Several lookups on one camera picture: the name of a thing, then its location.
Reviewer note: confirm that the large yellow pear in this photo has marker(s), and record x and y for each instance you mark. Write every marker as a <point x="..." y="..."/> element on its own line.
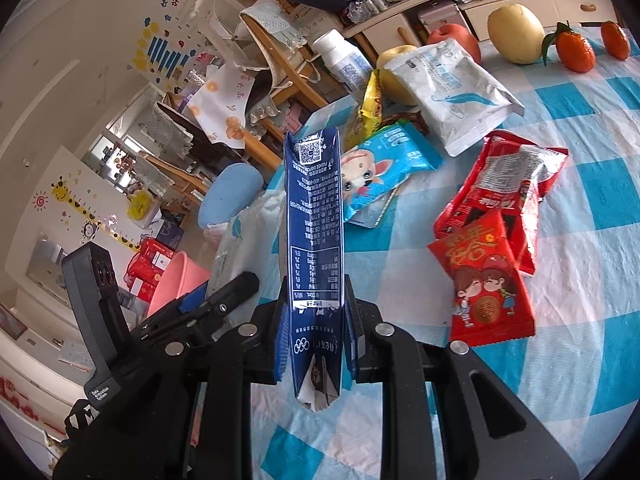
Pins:
<point x="515" y="35"/>

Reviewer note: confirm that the blue cartoon wet wipes packet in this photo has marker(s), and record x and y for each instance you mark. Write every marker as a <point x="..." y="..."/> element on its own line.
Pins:
<point x="380" y="165"/>

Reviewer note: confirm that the mandarin with green leaf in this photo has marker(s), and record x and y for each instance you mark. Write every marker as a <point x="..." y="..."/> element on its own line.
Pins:
<point x="575" y="52"/>

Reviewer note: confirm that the red cartoon couple candy bag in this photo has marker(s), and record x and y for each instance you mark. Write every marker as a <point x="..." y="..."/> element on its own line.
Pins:
<point x="482" y="280"/>

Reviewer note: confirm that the leafless mandarin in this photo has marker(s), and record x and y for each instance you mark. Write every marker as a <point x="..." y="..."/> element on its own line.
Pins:
<point x="615" y="40"/>

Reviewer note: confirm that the white plastic bag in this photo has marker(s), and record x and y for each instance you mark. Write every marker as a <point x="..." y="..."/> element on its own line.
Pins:
<point x="247" y="250"/>

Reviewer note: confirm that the small yellow apple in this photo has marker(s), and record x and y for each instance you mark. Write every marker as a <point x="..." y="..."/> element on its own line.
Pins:
<point x="392" y="55"/>

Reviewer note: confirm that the giraffe wall sticker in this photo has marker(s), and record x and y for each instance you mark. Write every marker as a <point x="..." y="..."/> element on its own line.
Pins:
<point x="70" y="200"/>

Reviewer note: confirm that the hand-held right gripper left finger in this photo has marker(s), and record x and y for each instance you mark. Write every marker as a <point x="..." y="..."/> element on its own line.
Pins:
<point x="281" y="345"/>

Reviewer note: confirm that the yellow snack wrapper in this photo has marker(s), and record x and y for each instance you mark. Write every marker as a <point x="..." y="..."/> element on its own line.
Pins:
<point x="367" y="110"/>

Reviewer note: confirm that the white and blue pouch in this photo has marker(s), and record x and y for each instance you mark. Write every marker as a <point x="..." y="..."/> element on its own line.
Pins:
<point x="450" y="90"/>

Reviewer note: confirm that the light blue stool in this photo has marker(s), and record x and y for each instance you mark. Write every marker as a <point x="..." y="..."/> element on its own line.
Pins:
<point x="227" y="192"/>

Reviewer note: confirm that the wooden chair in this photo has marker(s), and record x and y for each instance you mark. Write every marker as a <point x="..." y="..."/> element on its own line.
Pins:
<point x="295" y="80"/>

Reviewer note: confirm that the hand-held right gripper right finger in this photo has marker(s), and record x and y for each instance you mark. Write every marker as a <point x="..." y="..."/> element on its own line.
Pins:
<point x="351" y="345"/>

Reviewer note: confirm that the pink plastic basin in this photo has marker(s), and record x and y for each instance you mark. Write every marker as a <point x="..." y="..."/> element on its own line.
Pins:
<point x="175" y="280"/>

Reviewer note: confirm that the silver metal case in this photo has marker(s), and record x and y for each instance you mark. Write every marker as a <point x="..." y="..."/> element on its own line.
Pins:
<point x="445" y="17"/>

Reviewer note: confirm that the blue and yellow wall stickers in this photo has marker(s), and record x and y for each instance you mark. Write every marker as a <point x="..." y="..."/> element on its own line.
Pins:
<point x="162" y="50"/>

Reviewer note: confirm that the yellow bag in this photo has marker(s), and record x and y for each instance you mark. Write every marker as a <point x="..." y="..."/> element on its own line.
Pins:
<point x="140" y="205"/>

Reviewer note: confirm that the dark blue milk carton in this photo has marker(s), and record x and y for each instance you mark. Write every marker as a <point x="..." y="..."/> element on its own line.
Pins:
<point x="315" y="240"/>

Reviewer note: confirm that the red gift box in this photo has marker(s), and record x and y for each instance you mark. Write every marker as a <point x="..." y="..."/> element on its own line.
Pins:
<point x="150" y="267"/>

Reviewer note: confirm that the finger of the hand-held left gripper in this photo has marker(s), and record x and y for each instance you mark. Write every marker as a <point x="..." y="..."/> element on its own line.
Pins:
<point x="232" y="292"/>
<point x="194" y="301"/>

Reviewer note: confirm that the red apple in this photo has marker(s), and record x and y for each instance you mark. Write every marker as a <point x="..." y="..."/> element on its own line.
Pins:
<point x="450" y="32"/>

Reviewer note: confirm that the white plastic bottle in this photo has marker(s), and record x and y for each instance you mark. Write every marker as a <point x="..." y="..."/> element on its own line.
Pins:
<point x="342" y="57"/>

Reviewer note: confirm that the white lace cloth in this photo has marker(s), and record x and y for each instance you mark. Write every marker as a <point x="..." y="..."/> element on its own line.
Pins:
<point x="272" y="22"/>

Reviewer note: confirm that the white orange-print cloth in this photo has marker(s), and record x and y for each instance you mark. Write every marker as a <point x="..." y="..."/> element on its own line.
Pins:
<point x="220" y="105"/>

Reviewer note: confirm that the red coffee packet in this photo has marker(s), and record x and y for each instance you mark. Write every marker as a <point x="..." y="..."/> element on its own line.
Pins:
<point x="505" y="175"/>

